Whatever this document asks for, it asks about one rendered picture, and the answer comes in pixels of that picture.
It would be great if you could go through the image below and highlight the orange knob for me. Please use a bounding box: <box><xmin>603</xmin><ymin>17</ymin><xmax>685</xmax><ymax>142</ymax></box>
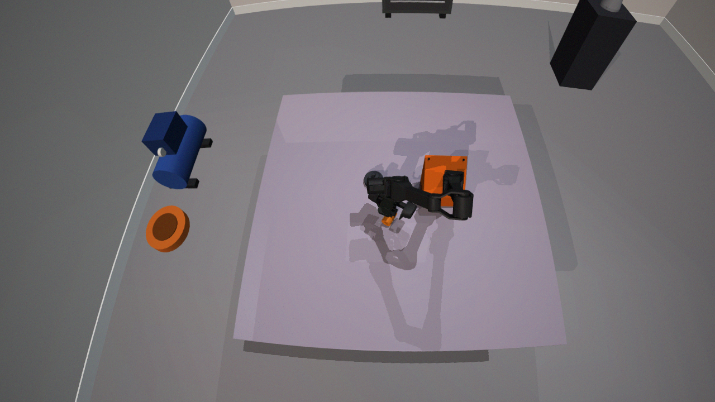
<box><xmin>382</xmin><ymin>214</ymin><xmax>397</xmax><ymax>226</ymax></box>

